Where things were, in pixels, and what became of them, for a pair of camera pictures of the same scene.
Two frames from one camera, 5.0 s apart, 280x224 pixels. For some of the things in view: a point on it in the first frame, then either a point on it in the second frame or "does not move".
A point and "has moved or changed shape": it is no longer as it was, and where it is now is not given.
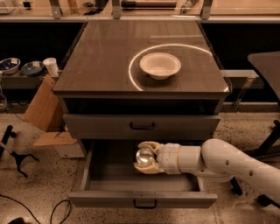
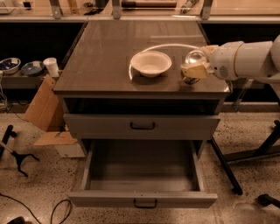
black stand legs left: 9,132 does not move
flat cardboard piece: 55,138 does not move
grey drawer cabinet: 110,105 does not move
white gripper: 169,157 → 222,65
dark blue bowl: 33,68 does not move
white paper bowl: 160,66 has moved or changed shape
